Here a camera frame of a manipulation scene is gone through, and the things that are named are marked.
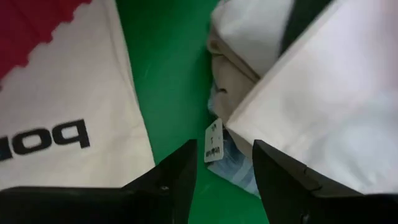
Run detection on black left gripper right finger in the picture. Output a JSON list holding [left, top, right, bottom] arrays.
[[252, 139, 398, 224]]

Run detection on red plastic laundry bin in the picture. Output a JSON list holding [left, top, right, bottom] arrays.
[[0, 0, 93, 82]]

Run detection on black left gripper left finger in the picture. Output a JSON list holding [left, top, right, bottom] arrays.
[[0, 139, 198, 224]]

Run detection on blue striped garment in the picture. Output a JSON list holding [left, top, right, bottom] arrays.
[[203, 83, 261, 197]]

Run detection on dark green garment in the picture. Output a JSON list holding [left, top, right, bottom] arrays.
[[279, 0, 333, 57]]

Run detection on white printed tote bag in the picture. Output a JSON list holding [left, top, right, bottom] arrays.
[[0, 0, 156, 191]]

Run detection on small white cloth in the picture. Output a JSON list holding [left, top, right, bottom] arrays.
[[226, 0, 398, 195]]

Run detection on green table mat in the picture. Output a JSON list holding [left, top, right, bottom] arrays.
[[115, 0, 270, 224]]

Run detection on beige trousers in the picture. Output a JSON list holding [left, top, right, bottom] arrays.
[[206, 30, 261, 158]]

